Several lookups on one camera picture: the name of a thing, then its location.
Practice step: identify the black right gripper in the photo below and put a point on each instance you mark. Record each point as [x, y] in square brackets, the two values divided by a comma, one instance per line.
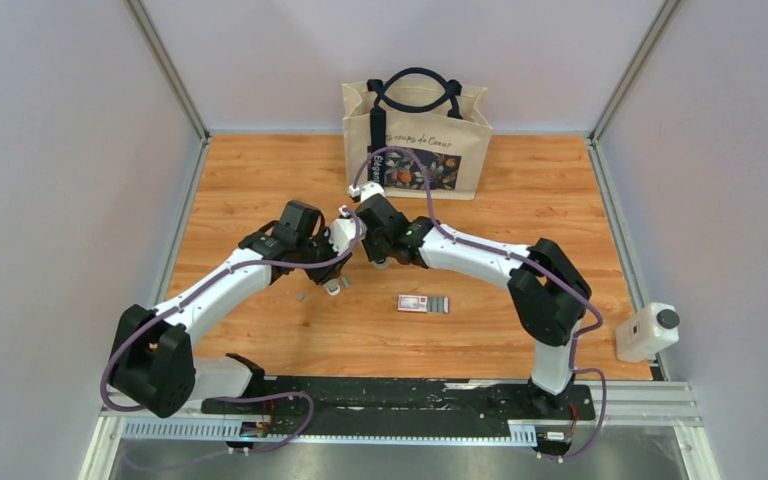
[370, 250]

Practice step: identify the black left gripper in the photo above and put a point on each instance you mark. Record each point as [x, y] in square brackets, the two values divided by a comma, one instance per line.
[328, 272]

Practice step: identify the grey and black stapler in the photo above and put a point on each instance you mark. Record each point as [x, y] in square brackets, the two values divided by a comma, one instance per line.
[381, 264]

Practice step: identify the small grey-green stapler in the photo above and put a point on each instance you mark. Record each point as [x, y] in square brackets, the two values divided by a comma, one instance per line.
[333, 286]

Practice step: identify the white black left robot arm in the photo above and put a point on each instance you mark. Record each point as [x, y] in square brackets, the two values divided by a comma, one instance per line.
[152, 365]

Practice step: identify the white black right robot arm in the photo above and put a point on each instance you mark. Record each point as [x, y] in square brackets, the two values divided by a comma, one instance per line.
[549, 294]

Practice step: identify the red white staple box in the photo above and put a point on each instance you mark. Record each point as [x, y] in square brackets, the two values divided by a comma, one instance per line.
[423, 304]

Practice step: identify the beige floral tote bag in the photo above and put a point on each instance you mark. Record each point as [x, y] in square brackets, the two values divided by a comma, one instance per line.
[413, 131]

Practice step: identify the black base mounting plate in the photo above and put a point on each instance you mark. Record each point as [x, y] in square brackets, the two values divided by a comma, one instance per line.
[401, 407]

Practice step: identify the white box with black knob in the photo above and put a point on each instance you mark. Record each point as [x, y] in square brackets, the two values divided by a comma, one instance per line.
[650, 330]

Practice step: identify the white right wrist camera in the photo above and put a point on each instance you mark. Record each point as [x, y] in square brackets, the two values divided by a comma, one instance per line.
[361, 192]

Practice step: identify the aluminium frame rail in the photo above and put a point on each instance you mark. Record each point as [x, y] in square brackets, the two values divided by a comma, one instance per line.
[617, 403]

